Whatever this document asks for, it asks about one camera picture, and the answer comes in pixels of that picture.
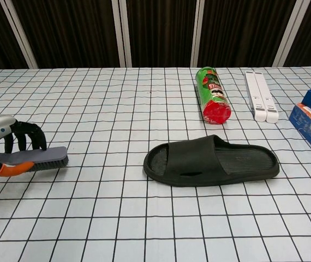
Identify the grey scrubbing brush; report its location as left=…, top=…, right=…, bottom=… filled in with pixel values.
left=0, top=146, right=69, bottom=172

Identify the black rubber slipper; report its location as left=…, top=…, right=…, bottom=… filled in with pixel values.
left=143, top=134, right=280, bottom=188

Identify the dark folding partition screen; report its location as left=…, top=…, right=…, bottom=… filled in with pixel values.
left=0, top=0, right=311, bottom=75

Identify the white checkered tablecloth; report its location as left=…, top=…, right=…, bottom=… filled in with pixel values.
left=0, top=66, right=311, bottom=262

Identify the green Pringles can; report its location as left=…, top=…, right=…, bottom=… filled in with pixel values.
left=195, top=66, right=232, bottom=126

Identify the white folded stand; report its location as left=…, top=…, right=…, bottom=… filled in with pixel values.
left=244, top=70, right=280, bottom=123

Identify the blue cardboard box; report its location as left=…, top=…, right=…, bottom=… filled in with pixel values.
left=289, top=103, right=311, bottom=165

